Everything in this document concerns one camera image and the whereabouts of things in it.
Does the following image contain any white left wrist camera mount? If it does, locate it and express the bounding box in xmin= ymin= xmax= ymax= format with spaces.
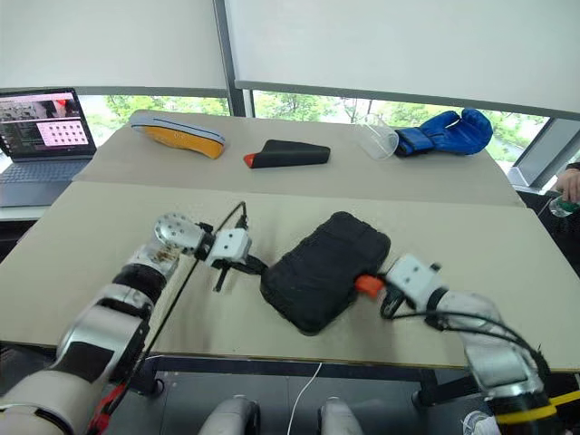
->
xmin=204 ymin=228 xmax=253 ymax=268

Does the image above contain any white roller blind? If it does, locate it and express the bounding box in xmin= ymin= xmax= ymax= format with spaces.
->
xmin=224 ymin=0 xmax=580 ymax=114
xmin=0 ymin=0 xmax=230 ymax=99

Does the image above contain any grey window frame pillar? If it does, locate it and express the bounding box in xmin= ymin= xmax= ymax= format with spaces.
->
xmin=511 ymin=115 xmax=580 ymax=189

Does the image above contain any grey window frame post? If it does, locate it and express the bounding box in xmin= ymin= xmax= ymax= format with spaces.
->
xmin=212 ymin=0 xmax=255 ymax=119

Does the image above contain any person's bare hand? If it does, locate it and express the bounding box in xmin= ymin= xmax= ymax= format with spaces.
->
xmin=556 ymin=171 xmax=580 ymax=204

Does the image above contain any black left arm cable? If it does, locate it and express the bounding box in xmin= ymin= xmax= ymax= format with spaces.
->
xmin=135 ymin=200 xmax=249 ymax=377

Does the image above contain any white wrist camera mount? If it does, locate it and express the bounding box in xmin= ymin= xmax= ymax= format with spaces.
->
xmin=204 ymin=228 xmax=253 ymax=268
xmin=385 ymin=254 xmax=448 ymax=309

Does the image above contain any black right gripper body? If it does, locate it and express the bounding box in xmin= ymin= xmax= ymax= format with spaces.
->
xmin=383 ymin=285 xmax=409 ymax=314

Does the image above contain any clear plastic cup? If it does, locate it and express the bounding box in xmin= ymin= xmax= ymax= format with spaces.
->
xmin=357 ymin=113 xmax=400 ymax=160

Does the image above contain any black pouch with orange tip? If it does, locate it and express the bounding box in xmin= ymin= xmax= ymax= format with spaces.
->
xmin=243 ymin=139 xmax=332 ymax=171

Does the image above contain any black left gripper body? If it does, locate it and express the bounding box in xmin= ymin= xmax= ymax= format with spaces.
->
xmin=217 ymin=256 xmax=253 ymax=274

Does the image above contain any grey rounded robot leg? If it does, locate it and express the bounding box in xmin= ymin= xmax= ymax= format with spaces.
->
xmin=319 ymin=397 xmax=363 ymax=435
xmin=198 ymin=395 xmax=260 ymax=435

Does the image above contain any black plastic tool case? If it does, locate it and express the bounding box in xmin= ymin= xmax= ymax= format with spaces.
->
xmin=258 ymin=210 xmax=392 ymax=336

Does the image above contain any thin white cable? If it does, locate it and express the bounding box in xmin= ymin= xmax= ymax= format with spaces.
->
xmin=287 ymin=362 xmax=324 ymax=435

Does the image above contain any green plastic bottle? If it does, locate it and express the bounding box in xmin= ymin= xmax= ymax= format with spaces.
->
xmin=548 ymin=197 xmax=577 ymax=218

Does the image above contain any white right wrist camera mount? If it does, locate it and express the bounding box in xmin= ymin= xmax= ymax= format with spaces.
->
xmin=385 ymin=254 xmax=448 ymax=309

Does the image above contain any blue boxing glove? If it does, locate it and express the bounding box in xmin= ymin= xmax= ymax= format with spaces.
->
xmin=393 ymin=108 xmax=494 ymax=159

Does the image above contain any grey laptop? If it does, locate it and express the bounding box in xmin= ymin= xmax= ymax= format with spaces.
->
xmin=0 ymin=87 xmax=99 ymax=208

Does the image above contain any yellow cable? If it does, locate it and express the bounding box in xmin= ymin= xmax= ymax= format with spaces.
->
xmin=548 ymin=389 xmax=580 ymax=405

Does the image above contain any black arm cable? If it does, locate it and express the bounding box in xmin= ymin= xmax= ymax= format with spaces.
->
xmin=135 ymin=200 xmax=249 ymax=377
xmin=382 ymin=310 xmax=552 ymax=377

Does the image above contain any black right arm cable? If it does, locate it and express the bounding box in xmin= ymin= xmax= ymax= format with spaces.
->
xmin=382 ymin=310 xmax=552 ymax=377

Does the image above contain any black table frame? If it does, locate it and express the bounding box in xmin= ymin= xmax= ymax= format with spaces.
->
xmin=0 ymin=343 xmax=477 ymax=409

